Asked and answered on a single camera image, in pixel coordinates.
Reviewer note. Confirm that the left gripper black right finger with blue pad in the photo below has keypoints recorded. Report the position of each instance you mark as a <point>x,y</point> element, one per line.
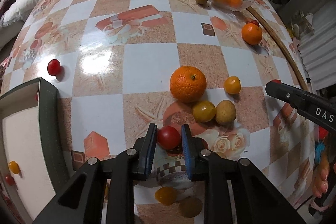
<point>235,191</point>

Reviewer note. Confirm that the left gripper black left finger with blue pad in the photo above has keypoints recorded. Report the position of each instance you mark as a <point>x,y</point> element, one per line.
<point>103,190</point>

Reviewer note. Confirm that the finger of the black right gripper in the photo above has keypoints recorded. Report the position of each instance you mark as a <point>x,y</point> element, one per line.
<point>286,93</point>

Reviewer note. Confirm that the brown longan fruit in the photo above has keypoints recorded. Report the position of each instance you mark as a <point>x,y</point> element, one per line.
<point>226,112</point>

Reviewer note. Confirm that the red cherry tomato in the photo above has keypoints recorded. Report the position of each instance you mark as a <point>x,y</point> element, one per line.
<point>10,180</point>
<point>54,67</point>
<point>168,138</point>
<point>255,22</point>

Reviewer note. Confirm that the person's hand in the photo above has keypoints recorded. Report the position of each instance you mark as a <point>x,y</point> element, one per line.
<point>320,183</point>

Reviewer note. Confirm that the red cherry tomato in tray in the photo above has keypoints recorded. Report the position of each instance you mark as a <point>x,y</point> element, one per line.
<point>10,180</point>

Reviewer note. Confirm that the yellow cherry tomato in tray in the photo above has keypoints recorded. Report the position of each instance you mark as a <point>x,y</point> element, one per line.
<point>14,167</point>

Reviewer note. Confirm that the large orange on table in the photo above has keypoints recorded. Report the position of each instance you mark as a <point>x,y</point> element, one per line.
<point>252,34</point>

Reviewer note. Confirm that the white tray with dark rim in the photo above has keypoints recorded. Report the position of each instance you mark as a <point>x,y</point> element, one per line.
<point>30,136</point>

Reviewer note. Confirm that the wooden table edge rim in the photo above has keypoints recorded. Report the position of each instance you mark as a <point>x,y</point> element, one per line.
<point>281,45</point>

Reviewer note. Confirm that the red cherry tomato by tray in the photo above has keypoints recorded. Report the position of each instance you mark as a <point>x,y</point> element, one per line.
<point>54,67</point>

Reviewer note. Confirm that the checkered patterned tablecloth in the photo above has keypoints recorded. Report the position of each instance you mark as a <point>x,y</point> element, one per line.
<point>117,57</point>

